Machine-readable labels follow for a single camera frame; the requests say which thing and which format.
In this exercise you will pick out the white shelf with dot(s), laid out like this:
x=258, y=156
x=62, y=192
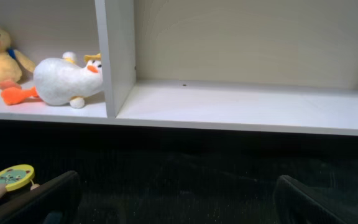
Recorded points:
x=228, y=102

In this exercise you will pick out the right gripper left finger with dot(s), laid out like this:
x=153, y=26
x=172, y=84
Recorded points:
x=48, y=199

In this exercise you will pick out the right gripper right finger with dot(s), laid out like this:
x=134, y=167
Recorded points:
x=303, y=205

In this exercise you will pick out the yellow and teal rattle drum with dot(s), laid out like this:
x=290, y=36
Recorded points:
x=12, y=178

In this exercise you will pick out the white plush duck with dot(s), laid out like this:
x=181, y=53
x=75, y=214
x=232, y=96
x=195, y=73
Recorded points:
x=61, y=81

